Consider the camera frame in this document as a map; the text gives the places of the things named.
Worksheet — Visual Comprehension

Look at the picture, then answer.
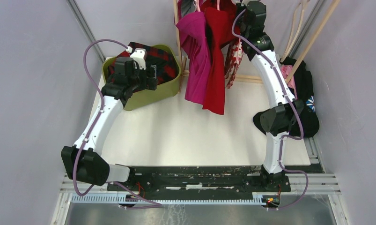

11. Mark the olive green plastic basket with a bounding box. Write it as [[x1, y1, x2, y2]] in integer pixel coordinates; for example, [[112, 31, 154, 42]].
[[101, 45, 181, 111]]

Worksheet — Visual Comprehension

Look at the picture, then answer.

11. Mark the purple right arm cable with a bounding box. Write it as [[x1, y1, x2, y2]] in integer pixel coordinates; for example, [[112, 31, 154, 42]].
[[231, 9, 310, 211]]

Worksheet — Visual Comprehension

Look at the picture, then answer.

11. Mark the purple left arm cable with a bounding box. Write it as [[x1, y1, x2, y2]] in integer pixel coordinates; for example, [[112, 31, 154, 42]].
[[71, 38, 163, 209]]

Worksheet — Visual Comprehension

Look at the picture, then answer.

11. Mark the white red floral garment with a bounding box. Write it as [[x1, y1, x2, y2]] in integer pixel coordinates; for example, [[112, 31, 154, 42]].
[[224, 38, 244, 89]]

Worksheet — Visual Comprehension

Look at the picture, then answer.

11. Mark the aluminium corner rail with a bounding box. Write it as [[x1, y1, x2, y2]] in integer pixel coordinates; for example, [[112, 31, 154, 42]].
[[66, 0, 105, 62]]

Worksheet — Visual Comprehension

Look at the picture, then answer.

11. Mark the red dress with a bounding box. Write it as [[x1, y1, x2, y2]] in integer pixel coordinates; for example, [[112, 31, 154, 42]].
[[201, 0, 237, 115]]

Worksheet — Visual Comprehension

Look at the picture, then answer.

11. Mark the pink cloth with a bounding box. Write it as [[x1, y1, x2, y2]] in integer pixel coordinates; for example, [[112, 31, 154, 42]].
[[280, 64, 298, 98]]

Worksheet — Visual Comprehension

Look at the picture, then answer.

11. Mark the magenta pleated skirt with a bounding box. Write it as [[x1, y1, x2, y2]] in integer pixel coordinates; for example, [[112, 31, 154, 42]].
[[177, 12, 211, 105]]

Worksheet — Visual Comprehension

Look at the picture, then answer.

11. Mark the wooden clothes rack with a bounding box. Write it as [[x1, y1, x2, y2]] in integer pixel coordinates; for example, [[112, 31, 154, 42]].
[[176, 0, 340, 83]]

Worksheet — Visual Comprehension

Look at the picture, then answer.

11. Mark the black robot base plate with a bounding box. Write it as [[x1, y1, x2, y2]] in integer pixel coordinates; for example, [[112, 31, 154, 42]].
[[123, 165, 291, 200]]

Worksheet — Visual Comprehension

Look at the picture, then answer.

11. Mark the beige plastic hanger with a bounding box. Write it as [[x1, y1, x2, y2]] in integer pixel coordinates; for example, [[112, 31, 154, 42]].
[[280, 0, 309, 62]]

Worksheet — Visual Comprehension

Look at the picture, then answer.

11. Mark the black shirt with flower print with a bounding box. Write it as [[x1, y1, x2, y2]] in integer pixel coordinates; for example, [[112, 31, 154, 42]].
[[253, 57, 320, 139]]

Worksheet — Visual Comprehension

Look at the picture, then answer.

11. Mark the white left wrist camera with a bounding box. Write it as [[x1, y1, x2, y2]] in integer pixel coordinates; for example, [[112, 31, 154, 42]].
[[126, 46, 147, 70]]

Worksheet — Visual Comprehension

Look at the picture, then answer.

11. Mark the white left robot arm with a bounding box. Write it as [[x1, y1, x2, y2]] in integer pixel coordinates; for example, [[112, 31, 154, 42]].
[[61, 57, 158, 191]]

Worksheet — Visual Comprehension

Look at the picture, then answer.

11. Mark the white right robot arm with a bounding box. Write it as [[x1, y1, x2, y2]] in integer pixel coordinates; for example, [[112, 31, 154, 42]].
[[233, 0, 304, 191]]

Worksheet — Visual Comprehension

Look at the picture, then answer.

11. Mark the grey garment on rack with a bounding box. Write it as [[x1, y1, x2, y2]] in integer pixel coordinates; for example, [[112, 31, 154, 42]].
[[177, 0, 196, 19]]

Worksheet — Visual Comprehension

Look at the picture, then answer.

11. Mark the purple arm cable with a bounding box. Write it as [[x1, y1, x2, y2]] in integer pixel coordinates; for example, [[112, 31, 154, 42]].
[[71, 38, 163, 209], [231, 9, 310, 211]]

